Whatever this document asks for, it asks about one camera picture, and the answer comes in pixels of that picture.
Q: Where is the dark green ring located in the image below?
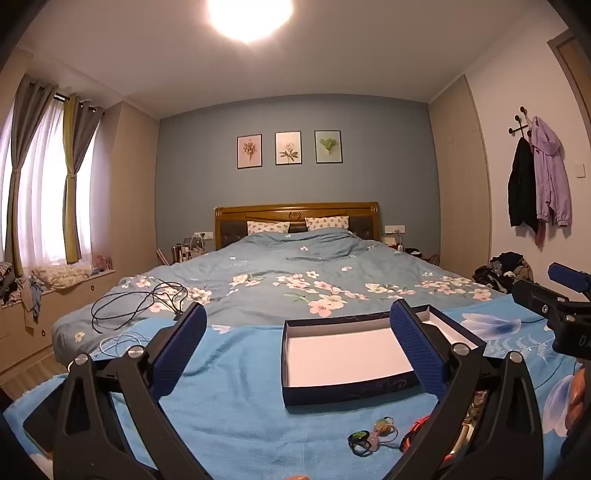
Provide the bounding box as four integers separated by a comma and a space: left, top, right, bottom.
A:
347, 430, 376, 457

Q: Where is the narrow grey curtain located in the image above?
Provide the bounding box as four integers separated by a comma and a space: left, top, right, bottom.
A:
73, 99, 105, 178

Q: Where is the wooden bed headboard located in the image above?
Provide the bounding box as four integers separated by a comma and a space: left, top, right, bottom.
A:
213, 202, 383, 252

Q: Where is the cluttered nightstand with bottles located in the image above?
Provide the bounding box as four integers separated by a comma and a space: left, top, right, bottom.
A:
157, 233, 215, 266

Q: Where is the purple jacket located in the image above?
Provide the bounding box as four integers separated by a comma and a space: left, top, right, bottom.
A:
529, 115, 573, 228

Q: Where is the framed green leaf picture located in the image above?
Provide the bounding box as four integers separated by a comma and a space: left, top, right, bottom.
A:
315, 130, 343, 164

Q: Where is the bright blue floral blanket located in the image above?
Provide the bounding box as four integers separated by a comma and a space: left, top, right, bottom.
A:
4, 293, 591, 480

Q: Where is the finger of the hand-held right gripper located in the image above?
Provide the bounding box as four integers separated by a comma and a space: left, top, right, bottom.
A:
512, 279, 578, 326
548, 262, 591, 296

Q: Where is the wooden window bench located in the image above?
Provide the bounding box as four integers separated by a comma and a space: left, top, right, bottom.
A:
0, 268, 116, 365

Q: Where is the black jacket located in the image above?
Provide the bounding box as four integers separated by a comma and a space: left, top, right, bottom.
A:
508, 136, 540, 234

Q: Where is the person's right hand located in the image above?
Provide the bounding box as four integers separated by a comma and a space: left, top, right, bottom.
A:
570, 369, 591, 432

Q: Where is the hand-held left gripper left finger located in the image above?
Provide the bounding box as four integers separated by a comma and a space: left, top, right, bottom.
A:
53, 302, 208, 480

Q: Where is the white sheer curtain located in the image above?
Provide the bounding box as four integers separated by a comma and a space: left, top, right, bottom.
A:
0, 102, 100, 278

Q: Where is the hanging blue cloth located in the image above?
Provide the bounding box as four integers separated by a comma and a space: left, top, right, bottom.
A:
28, 277, 47, 324

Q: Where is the pile of dark clothes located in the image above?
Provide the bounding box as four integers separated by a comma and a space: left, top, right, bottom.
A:
472, 251, 536, 296

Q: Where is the black wall coat rack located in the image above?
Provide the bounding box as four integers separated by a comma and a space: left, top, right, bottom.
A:
508, 106, 536, 139

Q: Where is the grey-blue floral duvet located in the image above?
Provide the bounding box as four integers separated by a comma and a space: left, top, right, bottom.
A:
51, 228, 509, 365

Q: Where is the black multi-plug cable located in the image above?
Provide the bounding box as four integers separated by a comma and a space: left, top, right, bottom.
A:
91, 277, 190, 333

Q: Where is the white patterned pillow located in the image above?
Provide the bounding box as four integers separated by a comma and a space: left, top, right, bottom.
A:
305, 216, 350, 232
247, 220, 291, 236

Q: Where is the white earphone cable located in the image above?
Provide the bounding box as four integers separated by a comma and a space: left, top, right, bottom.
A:
90, 332, 151, 365

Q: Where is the orange strap watch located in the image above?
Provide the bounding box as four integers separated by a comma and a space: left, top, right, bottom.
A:
399, 414, 432, 452

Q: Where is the dark blue shallow box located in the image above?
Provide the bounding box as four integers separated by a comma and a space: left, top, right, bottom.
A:
281, 310, 487, 407

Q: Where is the wooden door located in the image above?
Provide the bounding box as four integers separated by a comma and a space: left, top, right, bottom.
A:
547, 28, 591, 153

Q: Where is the black curtain rod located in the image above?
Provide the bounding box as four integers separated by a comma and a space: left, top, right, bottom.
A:
53, 92, 105, 114

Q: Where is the framed pink flower picture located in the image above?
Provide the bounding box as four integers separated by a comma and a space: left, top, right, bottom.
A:
237, 135, 263, 169

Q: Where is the round ceiling lamp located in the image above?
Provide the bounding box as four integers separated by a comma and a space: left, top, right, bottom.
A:
206, 0, 294, 44

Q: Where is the folded floral quilt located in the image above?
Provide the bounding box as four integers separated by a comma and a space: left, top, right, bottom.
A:
30, 264, 93, 291

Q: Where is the wide grey curtain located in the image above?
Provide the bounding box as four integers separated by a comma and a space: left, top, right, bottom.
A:
9, 74, 58, 278

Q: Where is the beige wardrobe beside coat rack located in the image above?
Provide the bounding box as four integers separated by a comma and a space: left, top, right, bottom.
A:
427, 74, 492, 280

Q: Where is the beige wardrobe beside window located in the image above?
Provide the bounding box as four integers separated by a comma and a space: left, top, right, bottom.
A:
90, 102, 162, 296

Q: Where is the framed white flower picture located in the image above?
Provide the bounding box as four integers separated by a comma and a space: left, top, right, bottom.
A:
275, 131, 302, 166

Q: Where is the olive green curtain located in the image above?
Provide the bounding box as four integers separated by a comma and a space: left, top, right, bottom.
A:
62, 95, 84, 265

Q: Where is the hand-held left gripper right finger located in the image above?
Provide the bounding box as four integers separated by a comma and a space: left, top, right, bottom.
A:
389, 299, 546, 480

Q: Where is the pile of patterned clothes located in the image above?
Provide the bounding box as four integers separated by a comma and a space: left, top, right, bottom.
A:
0, 261, 28, 308

